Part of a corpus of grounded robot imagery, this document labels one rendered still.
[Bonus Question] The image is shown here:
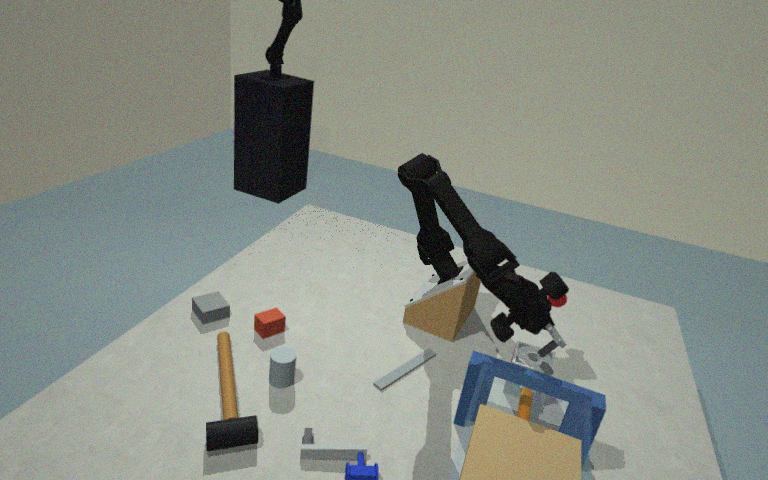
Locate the wooden-handled mallet with black head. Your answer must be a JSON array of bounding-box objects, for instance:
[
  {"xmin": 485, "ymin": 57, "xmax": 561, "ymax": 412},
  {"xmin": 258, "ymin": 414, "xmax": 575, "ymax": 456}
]
[{"xmin": 206, "ymin": 332, "xmax": 258, "ymax": 452}]

